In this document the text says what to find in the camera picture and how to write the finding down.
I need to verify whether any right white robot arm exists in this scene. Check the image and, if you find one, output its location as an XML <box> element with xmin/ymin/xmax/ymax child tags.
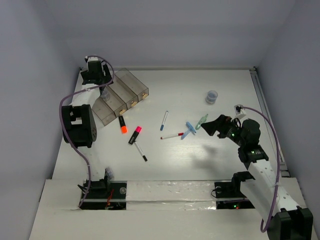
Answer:
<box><xmin>201</xmin><ymin>114</ymin><xmax>314</xmax><ymax>240</ymax></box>

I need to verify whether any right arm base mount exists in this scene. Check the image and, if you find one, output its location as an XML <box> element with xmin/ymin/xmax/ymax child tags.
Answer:
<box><xmin>211</xmin><ymin>171</ymin><xmax>255</xmax><ymax>210</ymax></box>

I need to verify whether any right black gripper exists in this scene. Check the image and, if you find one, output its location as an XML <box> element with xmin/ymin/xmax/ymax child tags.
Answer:
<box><xmin>200</xmin><ymin>114</ymin><xmax>246</xmax><ymax>147</ymax></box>

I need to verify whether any black-capped white marker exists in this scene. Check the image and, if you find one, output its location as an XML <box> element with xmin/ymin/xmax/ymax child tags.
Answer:
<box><xmin>134</xmin><ymin>141</ymin><xmax>148</xmax><ymax>162</ymax></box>

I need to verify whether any clear four-compartment organizer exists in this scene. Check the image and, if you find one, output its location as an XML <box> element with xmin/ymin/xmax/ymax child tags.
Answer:
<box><xmin>92</xmin><ymin>68</ymin><xmax>149</xmax><ymax>126</ymax></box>

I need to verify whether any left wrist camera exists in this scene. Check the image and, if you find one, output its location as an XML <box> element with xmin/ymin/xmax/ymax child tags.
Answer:
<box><xmin>84</xmin><ymin>56</ymin><xmax>100</xmax><ymax>64</ymax></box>

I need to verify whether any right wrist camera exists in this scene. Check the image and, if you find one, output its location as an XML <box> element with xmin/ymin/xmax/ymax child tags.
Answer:
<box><xmin>233</xmin><ymin>104</ymin><xmax>247</xmax><ymax>120</ymax></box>

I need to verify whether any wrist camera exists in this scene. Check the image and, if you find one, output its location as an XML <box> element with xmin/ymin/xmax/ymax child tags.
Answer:
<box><xmin>84</xmin><ymin>56</ymin><xmax>100</xmax><ymax>64</ymax></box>
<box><xmin>233</xmin><ymin>104</ymin><xmax>247</xmax><ymax>120</ymax></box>

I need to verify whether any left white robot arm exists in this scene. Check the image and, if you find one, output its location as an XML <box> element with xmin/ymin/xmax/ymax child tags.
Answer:
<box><xmin>61</xmin><ymin>56</ymin><xmax>112</xmax><ymax>198</ymax></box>

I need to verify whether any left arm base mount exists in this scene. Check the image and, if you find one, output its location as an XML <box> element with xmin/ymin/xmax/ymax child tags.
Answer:
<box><xmin>77</xmin><ymin>179</ymin><xmax>127</xmax><ymax>210</ymax></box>

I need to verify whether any clear jar of paperclips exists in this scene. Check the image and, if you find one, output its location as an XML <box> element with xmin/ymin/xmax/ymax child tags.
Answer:
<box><xmin>205</xmin><ymin>90</ymin><xmax>218</xmax><ymax>104</ymax></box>

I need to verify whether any blue-capped white marker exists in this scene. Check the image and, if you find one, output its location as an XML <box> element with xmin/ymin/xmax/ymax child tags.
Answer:
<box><xmin>160</xmin><ymin>111</ymin><xmax>169</xmax><ymax>131</ymax></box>

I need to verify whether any pink highlighter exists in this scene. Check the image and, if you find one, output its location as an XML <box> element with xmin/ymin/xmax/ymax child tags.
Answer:
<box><xmin>128</xmin><ymin>126</ymin><xmax>142</xmax><ymax>145</ymax></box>

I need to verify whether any orange highlighter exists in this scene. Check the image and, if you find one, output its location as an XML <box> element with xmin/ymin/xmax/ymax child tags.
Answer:
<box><xmin>118</xmin><ymin>115</ymin><xmax>128</xmax><ymax>134</ymax></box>

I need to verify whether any red-capped white marker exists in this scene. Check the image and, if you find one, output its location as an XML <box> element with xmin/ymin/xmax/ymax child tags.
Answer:
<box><xmin>160</xmin><ymin>132</ymin><xmax>184</xmax><ymax>140</ymax></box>

